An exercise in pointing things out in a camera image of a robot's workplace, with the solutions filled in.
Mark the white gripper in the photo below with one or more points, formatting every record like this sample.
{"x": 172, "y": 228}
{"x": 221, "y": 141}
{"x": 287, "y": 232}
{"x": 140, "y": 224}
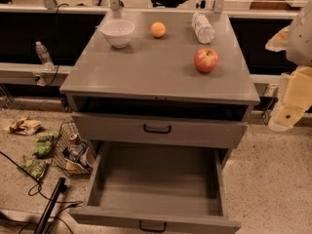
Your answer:
{"x": 300, "y": 43}

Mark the red apple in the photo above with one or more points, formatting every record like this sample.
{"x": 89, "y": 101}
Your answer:
{"x": 205, "y": 60}

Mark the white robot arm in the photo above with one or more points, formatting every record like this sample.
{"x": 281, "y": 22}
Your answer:
{"x": 299, "y": 48}

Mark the closed grey upper drawer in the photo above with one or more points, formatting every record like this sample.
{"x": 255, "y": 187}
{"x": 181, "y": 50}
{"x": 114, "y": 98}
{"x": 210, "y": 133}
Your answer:
{"x": 159, "y": 130}

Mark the grey drawer cabinet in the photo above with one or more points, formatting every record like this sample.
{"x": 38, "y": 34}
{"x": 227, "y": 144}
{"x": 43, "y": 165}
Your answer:
{"x": 156, "y": 77}

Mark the open grey lower drawer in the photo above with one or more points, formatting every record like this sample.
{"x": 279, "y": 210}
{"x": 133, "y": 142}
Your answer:
{"x": 157, "y": 188}

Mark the clear plastic water bottle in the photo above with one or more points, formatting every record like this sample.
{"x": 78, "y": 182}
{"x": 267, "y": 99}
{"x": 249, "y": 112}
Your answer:
{"x": 202, "y": 28}

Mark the orange fruit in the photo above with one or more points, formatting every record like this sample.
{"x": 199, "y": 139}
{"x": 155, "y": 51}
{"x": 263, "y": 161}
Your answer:
{"x": 158, "y": 29}

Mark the white bowl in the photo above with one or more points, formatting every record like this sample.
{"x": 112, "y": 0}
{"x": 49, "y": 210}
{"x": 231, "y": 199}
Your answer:
{"x": 118, "y": 32}

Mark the soda can in basket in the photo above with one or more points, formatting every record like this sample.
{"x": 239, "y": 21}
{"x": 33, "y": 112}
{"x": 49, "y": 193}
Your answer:
{"x": 75, "y": 139}

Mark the small water bottle on ledge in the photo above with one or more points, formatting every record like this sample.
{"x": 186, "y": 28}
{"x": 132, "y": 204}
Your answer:
{"x": 44, "y": 55}

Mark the black bar on floor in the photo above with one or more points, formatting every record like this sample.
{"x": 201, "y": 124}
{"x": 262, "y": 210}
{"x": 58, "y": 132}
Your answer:
{"x": 60, "y": 187}

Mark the green chip bag upper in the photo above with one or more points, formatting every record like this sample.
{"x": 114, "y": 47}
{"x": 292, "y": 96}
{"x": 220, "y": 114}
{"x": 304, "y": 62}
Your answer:
{"x": 45, "y": 143}

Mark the green chip bag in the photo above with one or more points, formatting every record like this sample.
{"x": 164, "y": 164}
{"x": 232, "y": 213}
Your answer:
{"x": 45, "y": 143}
{"x": 32, "y": 167}

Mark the green chip bag lower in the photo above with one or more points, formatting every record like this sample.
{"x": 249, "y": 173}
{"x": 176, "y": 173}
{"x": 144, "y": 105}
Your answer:
{"x": 32, "y": 167}

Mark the brown snack bag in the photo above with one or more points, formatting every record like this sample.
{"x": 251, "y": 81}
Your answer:
{"x": 24, "y": 127}

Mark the wire mesh basket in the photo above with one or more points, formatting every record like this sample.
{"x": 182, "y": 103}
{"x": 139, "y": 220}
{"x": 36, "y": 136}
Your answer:
{"x": 73, "y": 159}

